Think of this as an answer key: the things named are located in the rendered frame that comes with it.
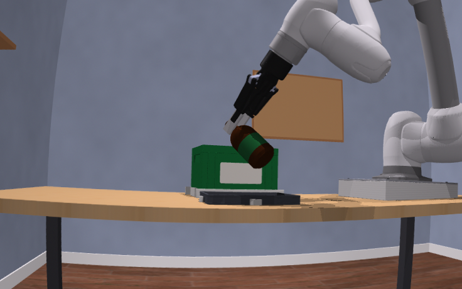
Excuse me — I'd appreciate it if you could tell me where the green divided crate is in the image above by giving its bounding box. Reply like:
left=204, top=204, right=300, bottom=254
left=191, top=144, right=278, bottom=190

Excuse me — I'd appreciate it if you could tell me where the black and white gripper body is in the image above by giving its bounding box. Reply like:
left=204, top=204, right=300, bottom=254
left=255, top=50, right=293, bottom=90

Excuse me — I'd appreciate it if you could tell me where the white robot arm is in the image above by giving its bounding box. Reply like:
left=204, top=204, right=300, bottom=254
left=269, top=0, right=462, bottom=182

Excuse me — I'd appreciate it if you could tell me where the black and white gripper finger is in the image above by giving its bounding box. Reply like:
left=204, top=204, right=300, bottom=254
left=223, top=73, right=270, bottom=135
left=237, top=82, right=279, bottom=126

